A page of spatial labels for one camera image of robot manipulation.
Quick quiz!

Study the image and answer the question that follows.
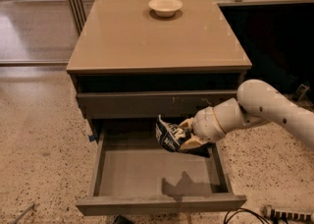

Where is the white power strip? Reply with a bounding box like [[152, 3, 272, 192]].
[[262, 205, 314, 224]]

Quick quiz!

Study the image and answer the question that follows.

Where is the closed grey top drawer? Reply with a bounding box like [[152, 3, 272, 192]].
[[77, 89, 236, 119]]

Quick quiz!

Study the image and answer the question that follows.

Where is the black cable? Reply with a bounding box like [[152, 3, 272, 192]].
[[223, 207, 271, 224]]

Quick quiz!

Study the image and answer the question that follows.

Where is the open grey middle drawer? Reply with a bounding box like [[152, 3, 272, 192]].
[[77, 120, 246, 216]]

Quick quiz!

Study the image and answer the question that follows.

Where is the blue chip bag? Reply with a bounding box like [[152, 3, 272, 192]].
[[155, 116, 210, 158]]

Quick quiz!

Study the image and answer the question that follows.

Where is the white ceramic bowl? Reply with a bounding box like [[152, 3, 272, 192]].
[[148, 0, 183, 18]]

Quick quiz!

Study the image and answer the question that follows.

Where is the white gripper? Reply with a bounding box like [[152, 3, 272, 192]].
[[179, 107, 226, 150]]

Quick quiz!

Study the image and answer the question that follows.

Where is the blue tape piece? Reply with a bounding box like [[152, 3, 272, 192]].
[[88, 135, 95, 141]]

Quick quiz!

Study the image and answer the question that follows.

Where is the grey drawer cabinet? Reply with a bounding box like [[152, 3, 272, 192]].
[[67, 0, 251, 138]]

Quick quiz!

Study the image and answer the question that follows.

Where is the dark floor bracket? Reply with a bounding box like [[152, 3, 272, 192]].
[[292, 84, 310, 101]]

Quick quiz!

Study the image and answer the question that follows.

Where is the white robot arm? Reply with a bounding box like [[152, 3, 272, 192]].
[[181, 80, 314, 149]]

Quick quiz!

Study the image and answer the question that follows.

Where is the dark object under drawer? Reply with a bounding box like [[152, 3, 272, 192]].
[[113, 215, 134, 224]]

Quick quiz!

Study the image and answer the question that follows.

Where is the metal rod on floor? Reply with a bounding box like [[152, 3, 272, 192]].
[[9, 203, 35, 224]]

